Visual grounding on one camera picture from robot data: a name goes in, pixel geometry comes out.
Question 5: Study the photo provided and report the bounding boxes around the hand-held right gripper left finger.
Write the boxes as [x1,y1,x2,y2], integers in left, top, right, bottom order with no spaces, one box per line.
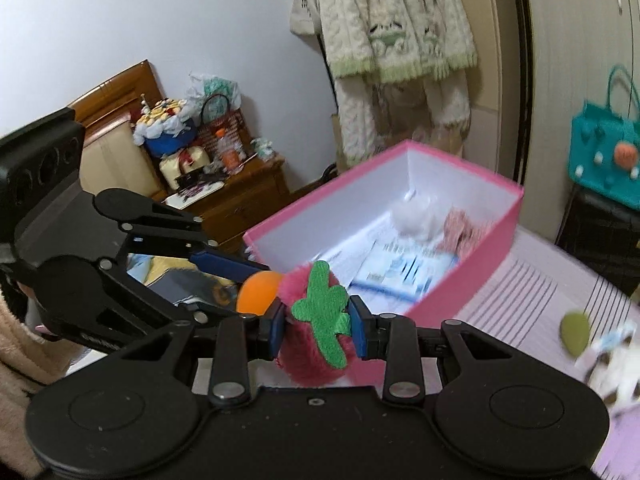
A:
[107,305,287,408]

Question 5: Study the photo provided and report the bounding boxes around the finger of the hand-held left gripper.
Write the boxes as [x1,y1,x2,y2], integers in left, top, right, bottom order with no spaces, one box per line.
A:
[92,187,273,283]
[37,255,263,356]

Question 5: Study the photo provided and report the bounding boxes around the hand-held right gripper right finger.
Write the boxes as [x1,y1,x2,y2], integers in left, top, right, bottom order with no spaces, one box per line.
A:
[348,296,526,406]

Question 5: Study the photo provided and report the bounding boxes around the pink strawberry plush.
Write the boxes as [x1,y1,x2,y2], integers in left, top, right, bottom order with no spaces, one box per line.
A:
[274,260,358,387]

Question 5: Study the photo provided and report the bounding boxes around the orange carrot toy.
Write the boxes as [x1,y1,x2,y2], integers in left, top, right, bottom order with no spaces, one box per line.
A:
[236,271,282,317]

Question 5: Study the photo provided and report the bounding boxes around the blue white wet wipes packet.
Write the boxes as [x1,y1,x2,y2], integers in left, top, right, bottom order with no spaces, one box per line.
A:
[350,240,461,306]

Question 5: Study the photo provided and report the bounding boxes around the white bath loofah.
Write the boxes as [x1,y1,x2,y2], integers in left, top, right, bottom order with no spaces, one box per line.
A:
[390,195,448,241]

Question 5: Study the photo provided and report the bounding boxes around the pink cardboard box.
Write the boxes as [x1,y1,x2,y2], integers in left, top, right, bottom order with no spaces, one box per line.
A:
[243,140,524,321]

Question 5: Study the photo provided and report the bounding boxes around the pink floral cloth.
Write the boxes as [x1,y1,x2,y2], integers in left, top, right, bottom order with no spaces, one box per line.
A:
[434,206,488,256]

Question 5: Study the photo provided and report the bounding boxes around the green makeup sponge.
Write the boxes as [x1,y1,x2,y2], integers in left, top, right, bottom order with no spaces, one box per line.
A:
[559,311,591,358]

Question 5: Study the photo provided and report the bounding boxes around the small white tissue packet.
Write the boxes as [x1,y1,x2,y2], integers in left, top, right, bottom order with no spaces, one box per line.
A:
[592,325,635,357]

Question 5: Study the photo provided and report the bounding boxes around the white panda plush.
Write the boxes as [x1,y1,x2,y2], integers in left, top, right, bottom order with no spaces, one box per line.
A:
[574,322,640,413]

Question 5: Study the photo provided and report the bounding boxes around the person's left forearm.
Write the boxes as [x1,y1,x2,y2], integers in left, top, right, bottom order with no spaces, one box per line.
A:
[0,285,71,478]

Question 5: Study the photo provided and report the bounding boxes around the yellow quilted blanket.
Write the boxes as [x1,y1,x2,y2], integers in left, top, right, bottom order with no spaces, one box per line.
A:
[127,254,201,286]

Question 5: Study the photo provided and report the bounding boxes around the wooden nightstand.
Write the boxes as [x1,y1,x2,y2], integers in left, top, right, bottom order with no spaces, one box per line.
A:
[162,157,292,256]

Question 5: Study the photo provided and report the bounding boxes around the printed paper sheet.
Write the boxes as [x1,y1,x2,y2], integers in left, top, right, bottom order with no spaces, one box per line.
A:
[310,210,436,286]

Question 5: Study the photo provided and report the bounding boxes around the orange drink bottle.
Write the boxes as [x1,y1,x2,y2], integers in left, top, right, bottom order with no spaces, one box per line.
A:
[215,129,243,171]

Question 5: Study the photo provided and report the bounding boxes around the cream pouch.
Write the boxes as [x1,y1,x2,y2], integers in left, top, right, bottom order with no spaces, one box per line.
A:
[159,146,212,186]

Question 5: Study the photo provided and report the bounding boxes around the wooden bed headboard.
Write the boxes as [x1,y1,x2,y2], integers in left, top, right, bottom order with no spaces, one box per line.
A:
[67,59,168,201]

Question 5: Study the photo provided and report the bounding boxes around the blue bowl with toys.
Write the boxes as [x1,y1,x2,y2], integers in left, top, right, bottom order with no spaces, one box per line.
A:
[132,95,198,158]

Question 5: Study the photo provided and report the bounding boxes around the brown woven basket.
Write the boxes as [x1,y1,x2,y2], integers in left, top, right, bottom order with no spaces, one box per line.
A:
[197,94,251,161]

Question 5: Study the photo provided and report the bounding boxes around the striped tablecloth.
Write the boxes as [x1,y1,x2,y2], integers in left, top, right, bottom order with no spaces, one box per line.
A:
[450,225,640,480]

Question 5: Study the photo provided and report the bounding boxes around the white green plastic bag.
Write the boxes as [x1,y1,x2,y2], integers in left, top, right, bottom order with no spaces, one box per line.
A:
[187,74,241,111]

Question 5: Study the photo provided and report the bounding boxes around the white fluffy pants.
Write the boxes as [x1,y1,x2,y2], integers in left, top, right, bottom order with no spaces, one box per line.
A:
[332,67,473,161]

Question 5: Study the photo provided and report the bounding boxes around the black clothes rack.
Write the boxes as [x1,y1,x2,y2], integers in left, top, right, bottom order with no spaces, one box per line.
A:
[292,0,343,116]

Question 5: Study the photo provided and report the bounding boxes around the beige canvas tote bag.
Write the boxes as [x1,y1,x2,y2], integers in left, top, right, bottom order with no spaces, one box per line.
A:
[289,0,323,37]

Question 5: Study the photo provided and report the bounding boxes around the white fluffy cardigan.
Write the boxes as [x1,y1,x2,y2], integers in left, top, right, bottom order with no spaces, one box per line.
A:
[312,0,478,81]

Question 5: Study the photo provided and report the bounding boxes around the teal felt handbag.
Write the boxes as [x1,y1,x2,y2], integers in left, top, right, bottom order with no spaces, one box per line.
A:
[567,64,640,196]

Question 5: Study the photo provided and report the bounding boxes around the beige wardrobe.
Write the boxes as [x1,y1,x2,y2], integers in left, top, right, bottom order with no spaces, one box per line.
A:
[470,0,640,186]

